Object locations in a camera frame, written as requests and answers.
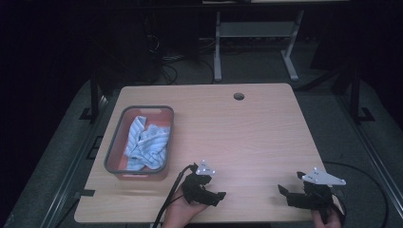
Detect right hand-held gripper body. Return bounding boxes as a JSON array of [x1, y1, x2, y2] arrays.
[[298, 166, 347, 220]]

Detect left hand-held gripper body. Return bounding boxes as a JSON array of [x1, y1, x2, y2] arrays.
[[181, 159, 217, 205]]

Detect person's left hand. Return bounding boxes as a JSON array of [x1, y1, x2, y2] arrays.
[[162, 185, 209, 228]]

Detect person's right hand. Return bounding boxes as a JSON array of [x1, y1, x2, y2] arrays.
[[311, 202, 344, 228]]

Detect blue white striped cloth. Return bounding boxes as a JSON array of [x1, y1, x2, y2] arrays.
[[124, 115, 171, 171]]

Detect pink basket with grey rim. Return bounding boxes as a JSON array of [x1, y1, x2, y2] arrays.
[[103, 104, 176, 182]]

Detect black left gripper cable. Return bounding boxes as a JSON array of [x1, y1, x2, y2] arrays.
[[151, 162, 198, 228]]

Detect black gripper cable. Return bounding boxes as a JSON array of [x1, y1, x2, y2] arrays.
[[151, 162, 198, 228], [322, 161, 390, 228]]

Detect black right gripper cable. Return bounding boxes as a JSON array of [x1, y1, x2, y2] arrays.
[[322, 161, 390, 228]]

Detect black metal stand post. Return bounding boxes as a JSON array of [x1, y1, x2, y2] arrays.
[[348, 67, 376, 124], [79, 70, 106, 123]]

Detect black cables on floor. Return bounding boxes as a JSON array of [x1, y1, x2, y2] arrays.
[[156, 51, 217, 86]]

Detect white metal desk frame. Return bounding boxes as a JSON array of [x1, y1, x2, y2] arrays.
[[212, 9, 306, 83]]

